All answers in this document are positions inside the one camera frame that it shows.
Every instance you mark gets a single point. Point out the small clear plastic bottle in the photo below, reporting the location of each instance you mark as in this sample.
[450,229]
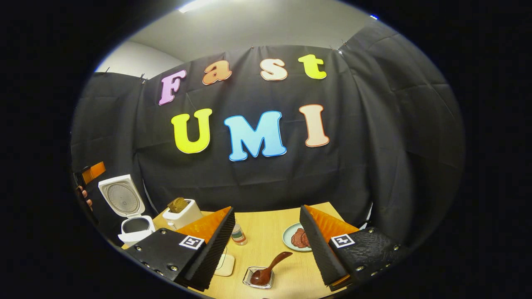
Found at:
[239,236]

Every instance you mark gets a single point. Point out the clear tray of rice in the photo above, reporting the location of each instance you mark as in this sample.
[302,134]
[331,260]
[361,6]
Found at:
[226,265]

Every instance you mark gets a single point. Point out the brown meat slice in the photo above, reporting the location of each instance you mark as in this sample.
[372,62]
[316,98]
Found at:
[306,238]
[296,238]

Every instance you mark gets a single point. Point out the small metal chopstick holder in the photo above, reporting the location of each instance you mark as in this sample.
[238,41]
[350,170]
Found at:
[249,282]

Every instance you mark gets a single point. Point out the white toaster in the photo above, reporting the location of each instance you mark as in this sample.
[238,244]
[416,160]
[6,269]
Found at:
[187,216]

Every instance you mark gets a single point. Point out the brown wooden spoon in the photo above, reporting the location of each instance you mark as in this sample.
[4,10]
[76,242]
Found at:
[266,272]

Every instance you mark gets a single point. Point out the black backdrop cloth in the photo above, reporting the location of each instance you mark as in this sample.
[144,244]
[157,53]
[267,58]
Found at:
[374,145]

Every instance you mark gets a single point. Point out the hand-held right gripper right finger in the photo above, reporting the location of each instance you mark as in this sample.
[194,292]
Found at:
[322,253]

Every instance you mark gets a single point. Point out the pale green plate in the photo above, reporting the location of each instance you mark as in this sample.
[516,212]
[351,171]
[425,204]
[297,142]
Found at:
[288,241]

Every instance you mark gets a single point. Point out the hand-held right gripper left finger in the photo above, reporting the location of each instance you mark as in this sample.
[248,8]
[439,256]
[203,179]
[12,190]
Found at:
[212,257]

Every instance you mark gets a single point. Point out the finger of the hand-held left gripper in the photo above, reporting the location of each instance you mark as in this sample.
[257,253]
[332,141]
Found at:
[94,172]

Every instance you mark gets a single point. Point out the white rice cooker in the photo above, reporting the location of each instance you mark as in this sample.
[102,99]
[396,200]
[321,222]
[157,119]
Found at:
[122,199]

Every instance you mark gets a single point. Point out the brown bread slice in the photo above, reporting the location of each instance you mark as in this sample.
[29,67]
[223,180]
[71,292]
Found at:
[178,205]

